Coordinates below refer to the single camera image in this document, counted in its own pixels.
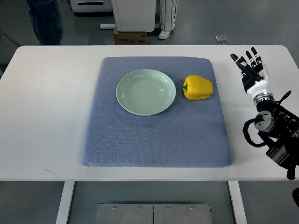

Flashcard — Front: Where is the person in striped trousers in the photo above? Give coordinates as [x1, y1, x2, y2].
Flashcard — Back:
[157, 0, 178, 40]

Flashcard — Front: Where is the light green plate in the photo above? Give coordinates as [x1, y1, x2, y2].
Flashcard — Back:
[116, 69, 176, 116]

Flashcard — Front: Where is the person in blue jeans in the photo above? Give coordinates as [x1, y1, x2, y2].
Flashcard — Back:
[27, 0, 63, 46]

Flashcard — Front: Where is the white machine with slot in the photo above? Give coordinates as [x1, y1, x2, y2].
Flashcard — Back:
[70, 0, 113, 13]

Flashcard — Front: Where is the blue quilted mat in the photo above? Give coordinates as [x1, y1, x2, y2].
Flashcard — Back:
[81, 56, 232, 168]

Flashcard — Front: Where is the yellow bell pepper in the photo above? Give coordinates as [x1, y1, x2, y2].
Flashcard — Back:
[181, 75, 213, 101]

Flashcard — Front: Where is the white table left leg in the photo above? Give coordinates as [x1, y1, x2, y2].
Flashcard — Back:
[56, 181, 75, 224]

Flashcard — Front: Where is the white table right leg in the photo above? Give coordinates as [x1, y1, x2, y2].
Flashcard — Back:
[228, 181, 247, 224]

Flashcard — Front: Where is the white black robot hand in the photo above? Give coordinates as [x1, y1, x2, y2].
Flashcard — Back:
[230, 47, 274, 105]

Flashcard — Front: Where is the white table leg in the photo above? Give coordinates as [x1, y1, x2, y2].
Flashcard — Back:
[56, 181, 75, 224]
[228, 181, 247, 224]

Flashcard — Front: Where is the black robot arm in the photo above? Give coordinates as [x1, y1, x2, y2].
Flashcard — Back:
[242, 91, 299, 180]

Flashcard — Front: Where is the brown cardboard box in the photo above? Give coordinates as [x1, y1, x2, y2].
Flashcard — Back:
[114, 27, 148, 45]

